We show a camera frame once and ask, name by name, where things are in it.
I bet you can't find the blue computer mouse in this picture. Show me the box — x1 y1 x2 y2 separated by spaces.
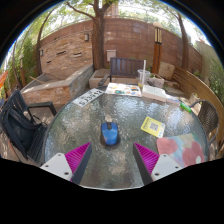
99 114 122 147

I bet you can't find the beige stone slab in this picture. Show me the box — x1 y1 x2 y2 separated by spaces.
158 61 176 81

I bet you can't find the clear plastic cup with straw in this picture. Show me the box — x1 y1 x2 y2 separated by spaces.
137 59 151 89

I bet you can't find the slender tree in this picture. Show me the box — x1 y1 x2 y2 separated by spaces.
166 6 190 71

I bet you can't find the colourful magazine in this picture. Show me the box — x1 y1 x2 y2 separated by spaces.
104 82 143 98

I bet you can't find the curved wooden bench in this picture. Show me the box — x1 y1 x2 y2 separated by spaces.
172 65 224 148

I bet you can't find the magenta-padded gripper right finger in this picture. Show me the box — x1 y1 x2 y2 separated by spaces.
132 142 184 186

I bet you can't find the dark wicker chair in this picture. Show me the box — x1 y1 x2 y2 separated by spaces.
189 99 220 148

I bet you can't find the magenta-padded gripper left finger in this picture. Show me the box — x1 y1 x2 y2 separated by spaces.
39 142 93 186

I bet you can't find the black plastic chair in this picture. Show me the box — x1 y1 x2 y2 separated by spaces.
0 89 58 164

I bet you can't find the white wall box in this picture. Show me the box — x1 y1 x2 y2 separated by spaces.
105 49 117 63

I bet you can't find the floral print mouse pad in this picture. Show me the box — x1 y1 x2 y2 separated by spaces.
156 132 206 168

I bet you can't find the dark wooden slatted chair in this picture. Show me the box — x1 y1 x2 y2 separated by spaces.
98 57 146 87

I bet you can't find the orange cloth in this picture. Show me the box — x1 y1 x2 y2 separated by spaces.
0 69 9 91

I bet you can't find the green tube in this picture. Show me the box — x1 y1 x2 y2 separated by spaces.
179 101 193 114

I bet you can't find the yellow card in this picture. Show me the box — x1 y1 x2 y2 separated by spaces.
140 115 166 139

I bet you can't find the thick forked tree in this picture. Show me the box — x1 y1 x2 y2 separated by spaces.
66 0 118 71

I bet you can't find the wooden lamp post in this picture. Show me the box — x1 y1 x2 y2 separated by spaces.
151 21 164 75

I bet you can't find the small striped booklet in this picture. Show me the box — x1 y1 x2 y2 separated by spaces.
165 94 183 105

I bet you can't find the white open book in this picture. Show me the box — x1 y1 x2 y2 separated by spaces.
141 84 168 103

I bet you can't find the white number plate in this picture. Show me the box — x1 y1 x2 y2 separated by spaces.
71 87 106 108

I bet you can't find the brick garden counter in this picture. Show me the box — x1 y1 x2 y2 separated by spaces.
20 63 95 108

